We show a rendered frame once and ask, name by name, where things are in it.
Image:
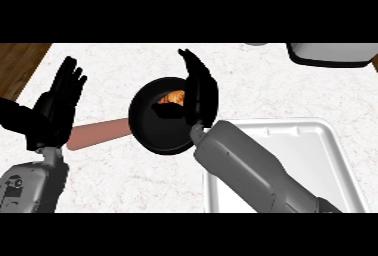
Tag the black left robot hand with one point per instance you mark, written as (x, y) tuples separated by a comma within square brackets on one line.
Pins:
[(55, 110)]

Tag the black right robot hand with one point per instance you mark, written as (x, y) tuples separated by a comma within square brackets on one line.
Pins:
[(199, 90)]

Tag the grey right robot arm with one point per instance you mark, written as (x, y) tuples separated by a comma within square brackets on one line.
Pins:
[(251, 166)]

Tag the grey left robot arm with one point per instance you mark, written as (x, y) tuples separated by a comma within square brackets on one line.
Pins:
[(29, 183)]

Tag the golden brown croissant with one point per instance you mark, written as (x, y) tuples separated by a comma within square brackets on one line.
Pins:
[(173, 98)]

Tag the white tray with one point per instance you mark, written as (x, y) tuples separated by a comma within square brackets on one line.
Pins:
[(304, 156)]

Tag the white appliance with black base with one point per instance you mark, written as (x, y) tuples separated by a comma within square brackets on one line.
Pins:
[(332, 55)]

